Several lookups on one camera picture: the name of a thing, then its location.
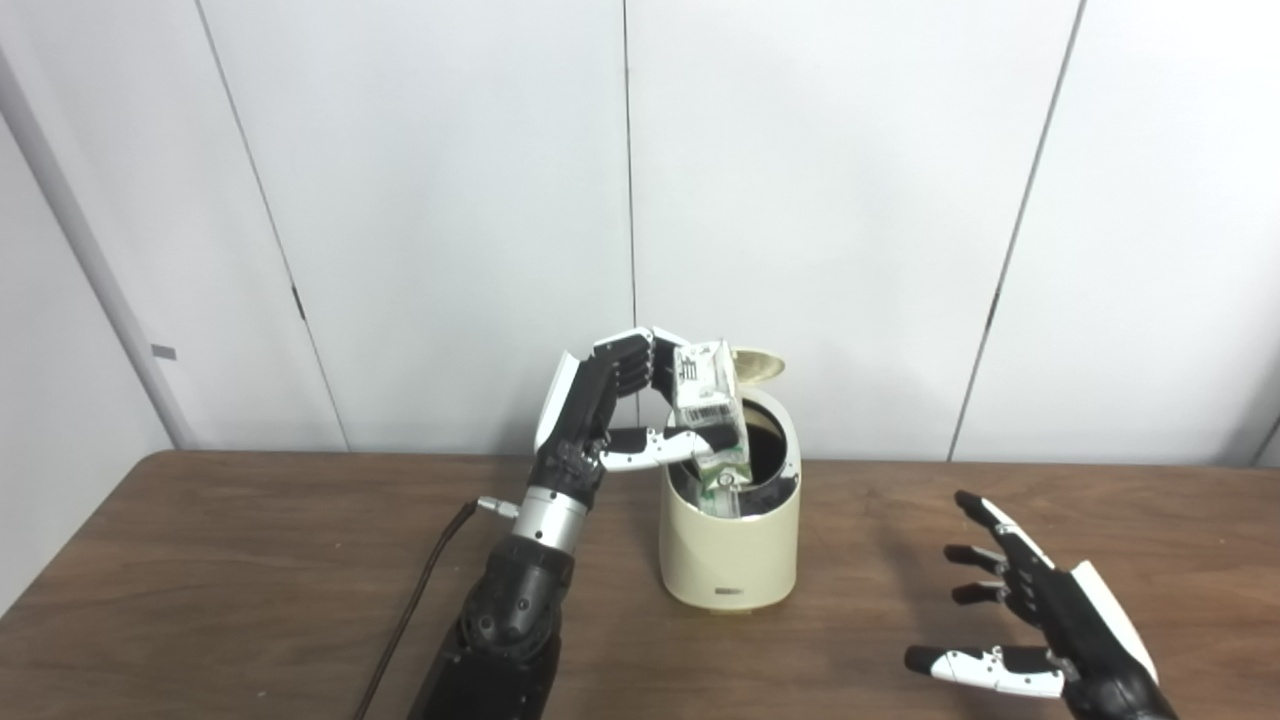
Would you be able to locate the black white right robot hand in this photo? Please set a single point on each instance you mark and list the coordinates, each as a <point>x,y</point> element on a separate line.
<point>1090,640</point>

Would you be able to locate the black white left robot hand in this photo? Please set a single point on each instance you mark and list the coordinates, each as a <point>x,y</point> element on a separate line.
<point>570,420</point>

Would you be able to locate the white green milk carton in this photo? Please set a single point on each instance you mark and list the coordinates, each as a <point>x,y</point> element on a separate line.
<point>708,390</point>

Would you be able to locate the round cream bin lid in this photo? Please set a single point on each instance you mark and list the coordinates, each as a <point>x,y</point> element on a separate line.
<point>758,364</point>

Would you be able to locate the cream-colored cylindrical trash bin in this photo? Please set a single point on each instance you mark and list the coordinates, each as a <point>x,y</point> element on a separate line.
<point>730,555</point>

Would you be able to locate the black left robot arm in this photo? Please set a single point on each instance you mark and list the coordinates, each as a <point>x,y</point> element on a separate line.
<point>510,620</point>

